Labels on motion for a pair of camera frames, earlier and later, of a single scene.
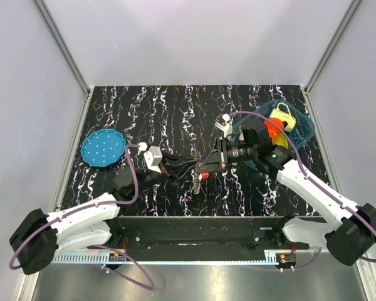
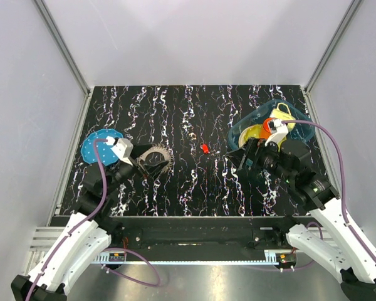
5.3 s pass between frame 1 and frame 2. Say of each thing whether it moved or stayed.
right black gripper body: moved
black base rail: stayed
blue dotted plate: stayed
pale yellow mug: stayed
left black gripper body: moved
